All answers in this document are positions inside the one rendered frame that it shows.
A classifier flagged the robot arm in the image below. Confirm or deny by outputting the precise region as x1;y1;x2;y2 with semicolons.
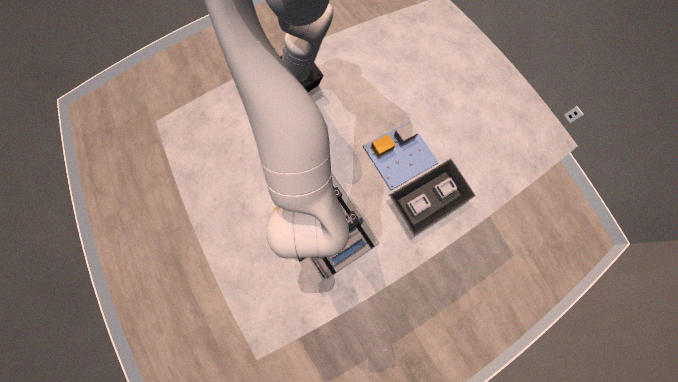
204;0;349;259

